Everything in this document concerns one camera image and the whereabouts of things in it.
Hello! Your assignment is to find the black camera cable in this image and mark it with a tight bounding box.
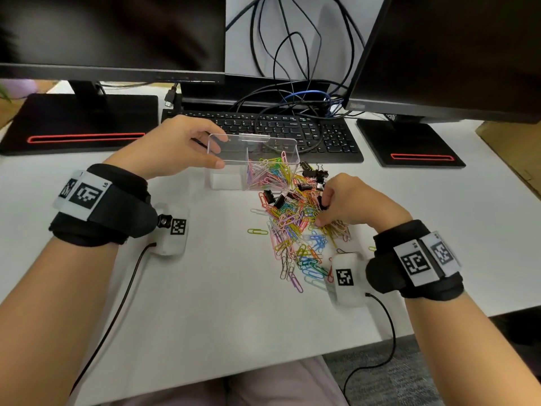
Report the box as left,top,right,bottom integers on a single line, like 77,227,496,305
69,242,158,396
343,293,397,406

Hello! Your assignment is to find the person's right forearm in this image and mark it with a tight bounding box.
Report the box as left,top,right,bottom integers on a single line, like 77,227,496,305
403,291,541,406

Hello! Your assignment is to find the black right wrist strap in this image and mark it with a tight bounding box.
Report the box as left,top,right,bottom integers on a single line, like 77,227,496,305
365,219,465,302

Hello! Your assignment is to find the black left wrist strap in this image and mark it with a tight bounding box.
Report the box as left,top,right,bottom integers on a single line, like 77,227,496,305
48,163,159,246

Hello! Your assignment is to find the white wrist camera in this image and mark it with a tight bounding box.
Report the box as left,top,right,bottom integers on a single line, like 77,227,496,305
150,202,190,257
329,251,373,308

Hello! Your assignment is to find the heap of sorted paper clips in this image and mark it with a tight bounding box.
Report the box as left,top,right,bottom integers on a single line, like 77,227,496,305
247,151,299,192

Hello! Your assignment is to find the pile of colourful paper clips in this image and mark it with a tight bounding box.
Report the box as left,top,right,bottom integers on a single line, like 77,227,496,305
247,175,379,294

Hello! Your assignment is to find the black wrist strap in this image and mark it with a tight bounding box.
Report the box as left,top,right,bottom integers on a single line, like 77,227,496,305
365,219,465,302
48,163,159,246

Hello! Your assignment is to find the person's right hand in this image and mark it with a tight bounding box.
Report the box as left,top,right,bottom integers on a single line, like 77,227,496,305
314,173,414,238

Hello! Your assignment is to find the lilac cup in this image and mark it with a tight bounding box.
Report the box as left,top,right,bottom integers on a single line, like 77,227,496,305
0,79,41,100

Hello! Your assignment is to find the person's left hand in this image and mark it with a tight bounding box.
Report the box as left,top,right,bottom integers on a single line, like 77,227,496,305
103,115,230,182

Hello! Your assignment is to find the black left camera cable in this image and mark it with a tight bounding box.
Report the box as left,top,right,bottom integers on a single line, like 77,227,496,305
69,242,158,396

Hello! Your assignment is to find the brown cardboard box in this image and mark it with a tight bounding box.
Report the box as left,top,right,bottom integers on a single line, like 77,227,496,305
0,79,58,130
475,120,541,195

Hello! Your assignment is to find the black right camera cable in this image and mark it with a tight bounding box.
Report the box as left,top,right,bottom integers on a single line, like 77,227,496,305
343,293,397,406

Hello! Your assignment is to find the clear plastic divided box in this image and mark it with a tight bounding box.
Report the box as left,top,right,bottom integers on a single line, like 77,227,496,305
206,133,301,192

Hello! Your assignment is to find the black monitor stand red stripe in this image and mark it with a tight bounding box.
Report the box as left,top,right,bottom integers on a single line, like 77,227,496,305
0,81,159,156
356,115,467,169

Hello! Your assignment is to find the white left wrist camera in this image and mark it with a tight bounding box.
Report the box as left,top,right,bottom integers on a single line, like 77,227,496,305
150,202,190,257

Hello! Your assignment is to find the blue cable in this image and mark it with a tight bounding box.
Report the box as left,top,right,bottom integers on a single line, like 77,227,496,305
281,90,345,117

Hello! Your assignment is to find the pile of black binder clips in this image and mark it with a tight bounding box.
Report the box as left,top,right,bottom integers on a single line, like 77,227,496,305
263,161,335,210

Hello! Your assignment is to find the bundle of black cables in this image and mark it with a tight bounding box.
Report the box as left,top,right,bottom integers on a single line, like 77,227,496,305
225,0,366,119

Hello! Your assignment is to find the black computer monitor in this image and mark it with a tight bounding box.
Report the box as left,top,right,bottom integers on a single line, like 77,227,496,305
345,0,541,125
0,0,227,85

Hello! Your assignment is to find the grey desk partition panel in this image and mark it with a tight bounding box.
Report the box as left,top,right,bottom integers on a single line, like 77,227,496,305
225,0,388,83

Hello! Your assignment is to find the black keyboard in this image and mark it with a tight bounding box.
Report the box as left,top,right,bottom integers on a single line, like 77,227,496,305
161,108,364,164

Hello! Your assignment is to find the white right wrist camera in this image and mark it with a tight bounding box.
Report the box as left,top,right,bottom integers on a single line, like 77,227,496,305
329,251,373,308

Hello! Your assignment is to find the person's left forearm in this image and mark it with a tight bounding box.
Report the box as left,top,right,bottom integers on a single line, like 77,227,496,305
0,236,120,406

